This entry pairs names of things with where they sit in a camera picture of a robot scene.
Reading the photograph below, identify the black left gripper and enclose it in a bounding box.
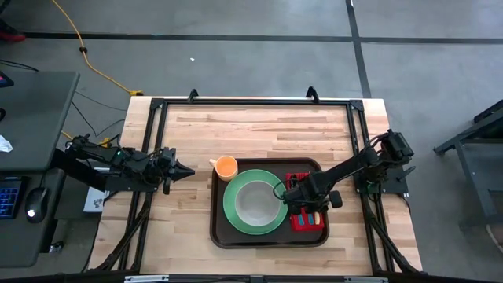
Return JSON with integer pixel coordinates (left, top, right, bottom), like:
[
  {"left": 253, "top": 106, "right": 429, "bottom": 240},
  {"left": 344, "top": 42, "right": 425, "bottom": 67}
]
[{"left": 157, "top": 157, "right": 196, "bottom": 195}]

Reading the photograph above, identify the red cloth napkin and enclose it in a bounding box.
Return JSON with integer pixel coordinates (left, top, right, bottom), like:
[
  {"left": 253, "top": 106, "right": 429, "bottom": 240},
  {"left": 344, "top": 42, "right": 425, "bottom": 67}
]
[{"left": 285, "top": 171, "right": 326, "bottom": 233}]

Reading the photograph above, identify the orange plastic cup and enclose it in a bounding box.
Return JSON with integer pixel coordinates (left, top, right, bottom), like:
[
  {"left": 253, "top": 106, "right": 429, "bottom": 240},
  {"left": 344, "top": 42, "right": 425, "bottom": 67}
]
[{"left": 208, "top": 155, "right": 239, "bottom": 182}]

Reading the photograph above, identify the grey plastic bowl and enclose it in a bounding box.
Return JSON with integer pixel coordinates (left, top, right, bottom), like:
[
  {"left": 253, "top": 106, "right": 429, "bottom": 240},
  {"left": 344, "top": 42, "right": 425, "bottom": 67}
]
[{"left": 234, "top": 180, "right": 282, "bottom": 227}]

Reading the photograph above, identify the green plastic plate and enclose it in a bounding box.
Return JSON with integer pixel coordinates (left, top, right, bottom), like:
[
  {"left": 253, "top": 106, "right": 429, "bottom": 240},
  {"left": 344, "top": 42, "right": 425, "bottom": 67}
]
[{"left": 222, "top": 168, "right": 290, "bottom": 236}]

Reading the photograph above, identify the dark brown plastic tray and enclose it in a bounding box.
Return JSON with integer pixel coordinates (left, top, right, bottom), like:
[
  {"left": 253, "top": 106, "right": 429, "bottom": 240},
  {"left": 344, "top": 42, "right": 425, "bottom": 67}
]
[{"left": 209, "top": 156, "right": 330, "bottom": 249}]

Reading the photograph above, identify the white printed box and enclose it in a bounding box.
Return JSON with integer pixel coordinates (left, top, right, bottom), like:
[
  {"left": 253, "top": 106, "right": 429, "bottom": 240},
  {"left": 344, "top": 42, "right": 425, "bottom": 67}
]
[{"left": 83, "top": 186, "right": 110, "bottom": 214}]

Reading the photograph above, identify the black computer mouse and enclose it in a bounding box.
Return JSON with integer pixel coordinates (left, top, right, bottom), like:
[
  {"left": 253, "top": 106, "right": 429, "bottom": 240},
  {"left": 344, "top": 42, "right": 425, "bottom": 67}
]
[{"left": 24, "top": 186, "right": 50, "bottom": 224}]

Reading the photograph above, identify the grey computer desk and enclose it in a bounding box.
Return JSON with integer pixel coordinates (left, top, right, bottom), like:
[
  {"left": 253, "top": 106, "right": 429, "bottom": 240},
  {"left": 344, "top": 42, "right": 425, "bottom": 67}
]
[{"left": 0, "top": 70, "right": 81, "bottom": 269}]

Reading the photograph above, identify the black keyboard with blue light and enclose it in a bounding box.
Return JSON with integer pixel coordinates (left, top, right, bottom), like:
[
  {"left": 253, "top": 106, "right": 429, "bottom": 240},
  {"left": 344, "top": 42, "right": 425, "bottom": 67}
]
[{"left": 0, "top": 178, "right": 25, "bottom": 220}]

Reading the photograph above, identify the dark grey metal table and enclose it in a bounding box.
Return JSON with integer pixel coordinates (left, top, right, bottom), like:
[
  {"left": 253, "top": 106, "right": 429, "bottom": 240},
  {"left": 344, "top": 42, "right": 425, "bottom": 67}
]
[{"left": 433, "top": 98, "right": 503, "bottom": 231}]

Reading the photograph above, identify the person's red shoe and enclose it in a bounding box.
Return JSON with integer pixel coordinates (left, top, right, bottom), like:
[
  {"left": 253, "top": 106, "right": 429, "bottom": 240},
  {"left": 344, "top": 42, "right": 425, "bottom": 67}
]
[{"left": 0, "top": 17, "right": 27, "bottom": 43}]

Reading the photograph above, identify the long yellow extension cable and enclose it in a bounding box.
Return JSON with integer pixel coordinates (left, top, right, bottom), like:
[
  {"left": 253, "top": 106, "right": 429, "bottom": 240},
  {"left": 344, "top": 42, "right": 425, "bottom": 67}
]
[{"left": 50, "top": 0, "right": 145, "bottom": 97}]

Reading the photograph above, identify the black aluminium table frame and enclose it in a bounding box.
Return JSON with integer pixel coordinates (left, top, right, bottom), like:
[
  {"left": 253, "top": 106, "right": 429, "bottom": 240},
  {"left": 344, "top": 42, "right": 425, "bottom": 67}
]
[{"left": 88, "top": 86, "right": 424, "bottom": 276}]

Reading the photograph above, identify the silver metal bracket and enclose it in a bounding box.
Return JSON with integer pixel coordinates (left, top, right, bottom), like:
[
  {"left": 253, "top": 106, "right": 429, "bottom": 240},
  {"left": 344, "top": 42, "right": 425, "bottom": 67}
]
[
  {"left": 124, "top": 274, "right": 170, "bottom": 283},
  {"left": 344, "top": 276, "right": 389, "bottom": 283}
]

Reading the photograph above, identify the thin black floor cable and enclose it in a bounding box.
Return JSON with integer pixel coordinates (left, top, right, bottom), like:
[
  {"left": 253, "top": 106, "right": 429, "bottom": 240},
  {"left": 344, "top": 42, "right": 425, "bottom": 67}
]
[{"left": 70, "top": 90, "right": 127, "bottom": 138}]

